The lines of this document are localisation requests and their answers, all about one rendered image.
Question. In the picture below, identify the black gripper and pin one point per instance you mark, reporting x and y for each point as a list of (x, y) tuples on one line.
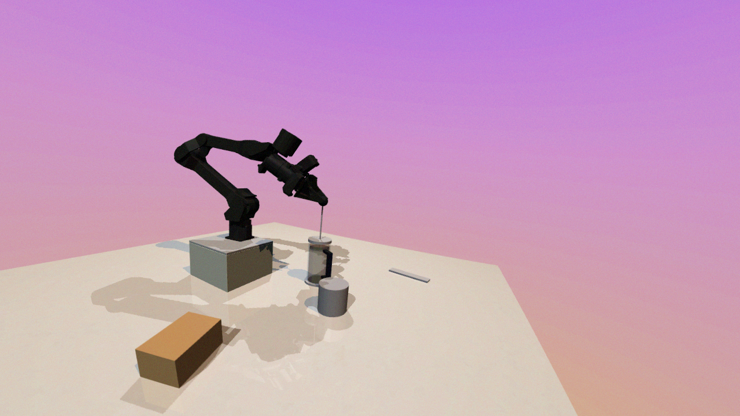
[(305, 187)]

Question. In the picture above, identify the brown rectangular block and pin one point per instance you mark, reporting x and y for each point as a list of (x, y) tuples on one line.
[(175, 353)]

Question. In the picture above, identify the grey cylinder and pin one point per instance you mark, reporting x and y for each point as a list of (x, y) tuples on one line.
[(332, 296)]

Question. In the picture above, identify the glass french press with black knob plunger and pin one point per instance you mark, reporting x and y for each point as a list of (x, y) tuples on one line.
[(319, 255)]

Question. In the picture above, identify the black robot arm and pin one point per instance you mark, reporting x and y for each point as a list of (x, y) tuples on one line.
[(242, 202)]

